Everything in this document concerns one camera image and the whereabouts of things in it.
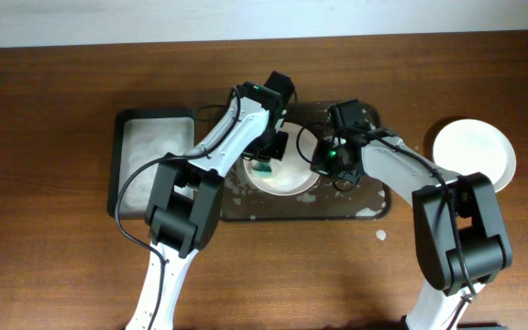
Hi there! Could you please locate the green yellow sponge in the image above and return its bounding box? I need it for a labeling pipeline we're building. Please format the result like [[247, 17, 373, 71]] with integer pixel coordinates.
[[250, 160, 272, 177]]

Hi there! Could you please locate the white plate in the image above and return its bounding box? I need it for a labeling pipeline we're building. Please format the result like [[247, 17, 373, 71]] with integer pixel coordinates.
[[243, 123, 320, 196]]

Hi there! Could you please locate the cream plate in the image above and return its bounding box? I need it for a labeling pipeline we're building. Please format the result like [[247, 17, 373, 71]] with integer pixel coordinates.
[[432, 119, 507, 187]]

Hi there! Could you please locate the pale blue plate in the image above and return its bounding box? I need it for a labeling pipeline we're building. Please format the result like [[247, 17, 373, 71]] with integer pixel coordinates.
[[494, 137, 517, 193]]

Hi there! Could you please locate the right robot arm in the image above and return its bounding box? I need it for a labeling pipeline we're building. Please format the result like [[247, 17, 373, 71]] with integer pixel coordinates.
[[311, 127, 513, 329]]

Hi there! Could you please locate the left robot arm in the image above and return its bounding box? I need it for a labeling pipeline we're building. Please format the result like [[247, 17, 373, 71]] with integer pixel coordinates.
[[123, 75, 295, 329]]

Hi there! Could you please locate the dark brown serving tray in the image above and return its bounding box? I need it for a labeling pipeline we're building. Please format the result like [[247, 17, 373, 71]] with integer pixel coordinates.
[[220, 103, 391, 222]]

